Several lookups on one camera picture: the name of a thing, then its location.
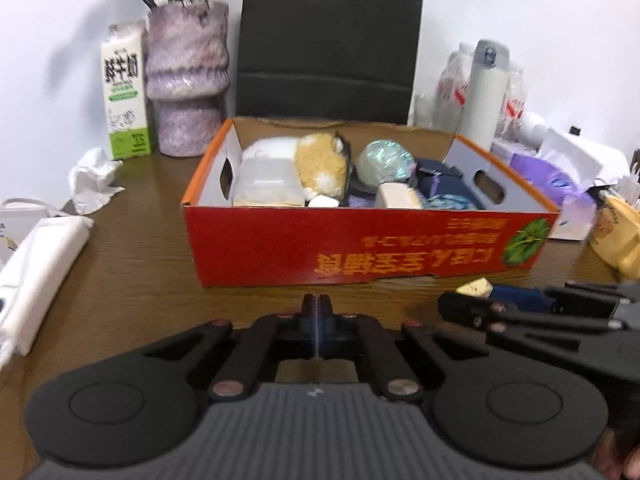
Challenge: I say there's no purple tissue pack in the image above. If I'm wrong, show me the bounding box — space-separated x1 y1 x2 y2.
492 140 598 241

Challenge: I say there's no blue white plastic wrapper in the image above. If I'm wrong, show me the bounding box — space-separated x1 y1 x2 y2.
425 192 476 211

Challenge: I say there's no iridescent plastic ball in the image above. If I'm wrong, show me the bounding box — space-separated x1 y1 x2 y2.
355 139 417 183

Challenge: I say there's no person's right hand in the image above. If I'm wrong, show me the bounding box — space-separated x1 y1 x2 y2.
592 427 640 480

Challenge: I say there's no purple mottled vase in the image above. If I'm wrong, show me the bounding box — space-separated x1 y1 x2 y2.
144 1 232 157

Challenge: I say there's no white power cable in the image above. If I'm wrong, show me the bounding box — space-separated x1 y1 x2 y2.
0 197 51 221

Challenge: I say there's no white curved device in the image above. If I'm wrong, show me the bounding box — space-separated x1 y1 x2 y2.
537 126 631 188

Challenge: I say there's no red cardboard box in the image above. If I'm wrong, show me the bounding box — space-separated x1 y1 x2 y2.
181 116 561 288

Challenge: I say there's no white yellow plush hamster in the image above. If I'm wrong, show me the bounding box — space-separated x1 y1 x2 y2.
242 131 349 196

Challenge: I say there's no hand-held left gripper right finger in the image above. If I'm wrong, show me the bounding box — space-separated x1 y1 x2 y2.
318 294 496 403

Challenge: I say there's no navy zip pouch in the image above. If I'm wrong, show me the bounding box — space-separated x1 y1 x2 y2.
415 157 466 198

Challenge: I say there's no black paper bag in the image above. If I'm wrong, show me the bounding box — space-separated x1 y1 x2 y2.
236 0 427 126

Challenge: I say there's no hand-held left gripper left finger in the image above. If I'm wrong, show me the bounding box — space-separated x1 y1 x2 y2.
142 294 319 403

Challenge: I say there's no white green milk carton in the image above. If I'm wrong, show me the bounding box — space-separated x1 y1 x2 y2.
100 22 153 161

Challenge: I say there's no clear plastic water bottle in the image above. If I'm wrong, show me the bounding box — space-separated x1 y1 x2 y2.
437 44 473 133
500 67 528 141

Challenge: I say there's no yellow mug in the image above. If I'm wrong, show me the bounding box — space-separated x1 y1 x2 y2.
587 195 640 282

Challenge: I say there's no white power strip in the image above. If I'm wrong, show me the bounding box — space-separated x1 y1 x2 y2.
0 215 95 356

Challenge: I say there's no wooden desktop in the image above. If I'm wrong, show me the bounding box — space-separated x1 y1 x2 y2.
0 152 640 466

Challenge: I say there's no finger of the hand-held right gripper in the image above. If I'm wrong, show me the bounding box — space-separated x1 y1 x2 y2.
492 281 622 320
438 291 625 334

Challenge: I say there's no clear drinking glass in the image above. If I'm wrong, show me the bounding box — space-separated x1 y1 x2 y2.
412 92 443 131

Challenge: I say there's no crumpled white tissue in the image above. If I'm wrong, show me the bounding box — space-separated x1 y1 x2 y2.
67 147 126 216

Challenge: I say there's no beige soap bar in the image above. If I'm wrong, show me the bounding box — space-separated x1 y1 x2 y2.
375 182 426 209

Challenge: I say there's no translucent plastic container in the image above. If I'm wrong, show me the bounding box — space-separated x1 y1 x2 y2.
232 156 305 207

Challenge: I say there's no white thermos bottle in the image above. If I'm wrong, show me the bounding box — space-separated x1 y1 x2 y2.
457 39 511 151

